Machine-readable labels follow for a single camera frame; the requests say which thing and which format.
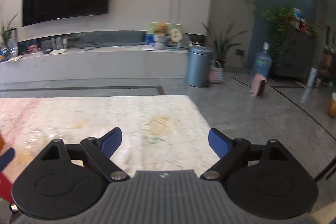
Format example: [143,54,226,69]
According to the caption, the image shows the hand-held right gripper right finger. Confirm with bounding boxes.
[200,128,289,180]

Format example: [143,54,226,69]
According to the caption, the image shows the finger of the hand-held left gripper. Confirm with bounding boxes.
[0,148,15,171]

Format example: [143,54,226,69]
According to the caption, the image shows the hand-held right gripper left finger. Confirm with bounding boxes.
[41,127,130,183]

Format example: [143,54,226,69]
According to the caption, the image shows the red lidded clear container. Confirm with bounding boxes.
[0,173,13,203]

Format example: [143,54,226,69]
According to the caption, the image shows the pink space heater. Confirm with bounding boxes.
[250,73,268,98]

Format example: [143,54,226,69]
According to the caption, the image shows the pastel woven bag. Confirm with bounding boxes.
[209,60,224,84]

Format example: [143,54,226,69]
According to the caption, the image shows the blue-grey trash can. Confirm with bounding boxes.
[185,46,214,87]

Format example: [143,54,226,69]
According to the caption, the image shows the white marble television cabinet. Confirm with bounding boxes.
[0,46,189,84]

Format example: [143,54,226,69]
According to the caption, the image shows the blue water jug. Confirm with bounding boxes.
[253,42,273,77]

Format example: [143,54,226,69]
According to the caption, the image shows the long-leaf potted plant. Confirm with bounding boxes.
[201,21,243,67]

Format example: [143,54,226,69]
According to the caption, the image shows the white router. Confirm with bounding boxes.
[51,36,68,54]

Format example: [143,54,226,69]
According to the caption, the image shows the dark grey cabinet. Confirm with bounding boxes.
[273,25,317,79]

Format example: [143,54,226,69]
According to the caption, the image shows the brown teddy bear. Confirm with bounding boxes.
[154,23,168,50]

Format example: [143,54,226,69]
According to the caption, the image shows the green plant in glass vase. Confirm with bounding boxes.
[0,14,19,56]

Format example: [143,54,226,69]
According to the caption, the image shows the tall leafy green plant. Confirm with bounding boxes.
[262,6,297,67]

